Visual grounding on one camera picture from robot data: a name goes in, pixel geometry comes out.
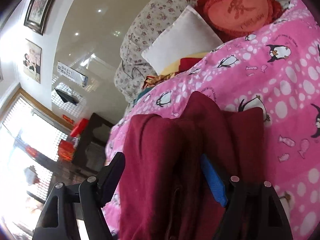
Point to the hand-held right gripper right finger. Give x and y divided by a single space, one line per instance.
213 180

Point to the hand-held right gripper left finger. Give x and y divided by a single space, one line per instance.
112 177

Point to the maroon fleece sweater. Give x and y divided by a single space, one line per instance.
160 155

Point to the dark wooden table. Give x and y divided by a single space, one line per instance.
92 135

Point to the red tall gift box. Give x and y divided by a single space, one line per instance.
66 150

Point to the red flat gift box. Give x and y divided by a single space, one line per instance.
78 128

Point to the lattice window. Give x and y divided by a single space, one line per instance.
27 125

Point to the yellow orange patterned cloth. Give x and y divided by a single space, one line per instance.
151 80

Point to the pink penguin blanket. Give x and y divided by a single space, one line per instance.
275 85

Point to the small red cloth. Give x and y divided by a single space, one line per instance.
190 63

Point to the plain yellow cloth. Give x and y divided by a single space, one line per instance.
172 66

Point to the white pillow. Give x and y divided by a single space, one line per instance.
182 42

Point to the floral patterned quilt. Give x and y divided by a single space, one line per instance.
150 22

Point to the red heart cushion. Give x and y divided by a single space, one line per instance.
235 15

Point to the framed picture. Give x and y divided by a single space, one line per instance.
41 5

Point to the red paper wall decoration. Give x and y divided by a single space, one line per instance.
68 119

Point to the wall calendar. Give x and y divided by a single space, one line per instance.
72 73

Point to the wall poster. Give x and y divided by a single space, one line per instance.
32 61

